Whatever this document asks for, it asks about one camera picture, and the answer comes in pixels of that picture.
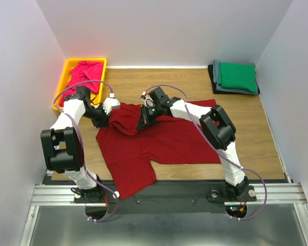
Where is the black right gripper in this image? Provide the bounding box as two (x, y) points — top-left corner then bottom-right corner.
(136, 104), (162, 132)

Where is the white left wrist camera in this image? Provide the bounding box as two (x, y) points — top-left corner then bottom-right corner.
(103, 97), (121, 115)

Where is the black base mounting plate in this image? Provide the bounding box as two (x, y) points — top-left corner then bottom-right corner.
(71, 180), (257, 215)

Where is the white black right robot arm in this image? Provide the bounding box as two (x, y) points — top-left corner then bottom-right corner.
(137, 86), (249, 200)

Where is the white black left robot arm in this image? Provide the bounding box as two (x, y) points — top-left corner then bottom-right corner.
(41, 85), (121, 203)

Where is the pink t-shirt in bin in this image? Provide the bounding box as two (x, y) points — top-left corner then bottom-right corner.
(59, 60), (104, 107)

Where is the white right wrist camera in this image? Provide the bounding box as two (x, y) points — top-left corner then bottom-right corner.
(141, 92), (156, 108)

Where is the folded black t-shirt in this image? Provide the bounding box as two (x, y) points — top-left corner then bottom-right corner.
(207, 64), (260, 95)

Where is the dark red t-shirt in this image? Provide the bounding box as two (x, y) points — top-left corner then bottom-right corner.
(95, 103), (221, 200)

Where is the yellow plastic bin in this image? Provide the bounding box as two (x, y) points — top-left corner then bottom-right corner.
(52, 58), (107, 113)

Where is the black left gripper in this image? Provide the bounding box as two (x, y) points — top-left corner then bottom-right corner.
(83, 102), (112, 129)

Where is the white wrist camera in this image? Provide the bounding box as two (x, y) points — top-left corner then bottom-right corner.
(141, 92), (156, 108)
(103, 97), (121, 115)

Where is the folded green t-shirt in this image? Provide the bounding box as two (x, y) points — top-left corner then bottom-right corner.
(218, 63), (258, 93)

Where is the aluminium extrusion rail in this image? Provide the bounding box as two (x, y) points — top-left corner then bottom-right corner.
(31, 183), (307, 206)

